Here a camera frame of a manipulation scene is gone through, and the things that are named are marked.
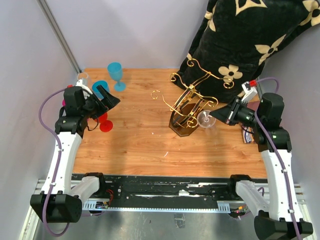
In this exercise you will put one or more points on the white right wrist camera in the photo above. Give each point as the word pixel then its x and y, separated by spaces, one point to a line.
pixel 250 91

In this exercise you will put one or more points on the clear wine glass front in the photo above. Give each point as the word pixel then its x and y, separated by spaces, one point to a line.
pixel 205 120

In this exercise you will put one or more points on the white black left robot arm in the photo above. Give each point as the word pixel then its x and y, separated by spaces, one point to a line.
pixel 58 201

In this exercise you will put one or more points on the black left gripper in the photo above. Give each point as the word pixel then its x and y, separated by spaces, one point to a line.
pixel 109 101

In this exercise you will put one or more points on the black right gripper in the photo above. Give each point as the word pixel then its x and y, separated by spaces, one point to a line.
pixel 227 115

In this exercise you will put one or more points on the aluminium corner profile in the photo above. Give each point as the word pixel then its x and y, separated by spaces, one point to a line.
pixel 59 34

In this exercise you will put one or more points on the gold wire wine glass rack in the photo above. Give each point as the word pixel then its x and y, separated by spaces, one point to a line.
pixel 184 112

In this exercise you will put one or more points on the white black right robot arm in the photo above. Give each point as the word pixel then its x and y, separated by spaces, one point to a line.
pixel 280 217

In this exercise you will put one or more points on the clear wine glass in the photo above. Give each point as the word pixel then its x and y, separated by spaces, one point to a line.
pixel 205 120
pixel 84 79

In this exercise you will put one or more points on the black floral blanket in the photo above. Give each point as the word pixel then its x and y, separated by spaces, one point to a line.
pixel 235 39

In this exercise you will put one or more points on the maroon t-shirt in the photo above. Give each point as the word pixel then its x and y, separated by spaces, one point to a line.
pixel 247 132

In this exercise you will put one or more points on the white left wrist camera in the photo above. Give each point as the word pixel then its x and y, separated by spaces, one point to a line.
pixel 76 91

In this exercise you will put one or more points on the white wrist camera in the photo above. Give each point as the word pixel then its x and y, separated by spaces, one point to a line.
pixel 76 91
pixel 250 91

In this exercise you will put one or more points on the red plastic wine glass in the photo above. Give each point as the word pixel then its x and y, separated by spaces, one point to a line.
pixel 105 125

